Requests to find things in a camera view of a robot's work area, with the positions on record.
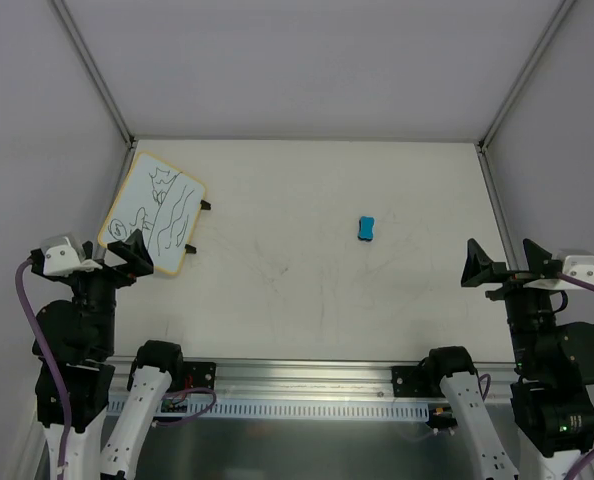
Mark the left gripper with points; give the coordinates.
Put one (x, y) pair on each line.
(99, 273)

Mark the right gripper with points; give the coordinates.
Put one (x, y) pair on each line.
(515, 279)

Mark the yellow framed whiteboard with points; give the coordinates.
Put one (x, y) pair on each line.
(164, 203)

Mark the blue whiteboard eraser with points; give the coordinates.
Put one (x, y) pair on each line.
(366, 229)

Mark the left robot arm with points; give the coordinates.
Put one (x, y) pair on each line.
(74, 340)

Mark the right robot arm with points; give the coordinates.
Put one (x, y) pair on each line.
(554, 364)

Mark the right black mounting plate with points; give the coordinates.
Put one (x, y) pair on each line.
(413, 382)

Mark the black mounting plate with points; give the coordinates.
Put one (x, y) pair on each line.
(413, 382)
(194, 374)

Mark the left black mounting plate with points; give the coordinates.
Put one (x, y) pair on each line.
(194, 374)

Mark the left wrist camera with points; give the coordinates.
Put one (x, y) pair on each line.
(62, 257)

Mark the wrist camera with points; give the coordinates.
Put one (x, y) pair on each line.
(577, 264)
(62, 257)

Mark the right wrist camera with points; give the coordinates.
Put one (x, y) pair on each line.
(577, 264)

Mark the right aluminium frame post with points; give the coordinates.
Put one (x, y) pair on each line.
(527, 70)

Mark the aluminium frame post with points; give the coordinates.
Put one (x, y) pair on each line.
(527, 70)
(77, 40)

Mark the white slotted cable duct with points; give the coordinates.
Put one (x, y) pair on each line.
(386, 411)

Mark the left aluminium frame post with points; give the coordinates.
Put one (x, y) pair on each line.
(77, 40)

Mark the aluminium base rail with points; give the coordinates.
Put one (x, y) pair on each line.
(345, 381)

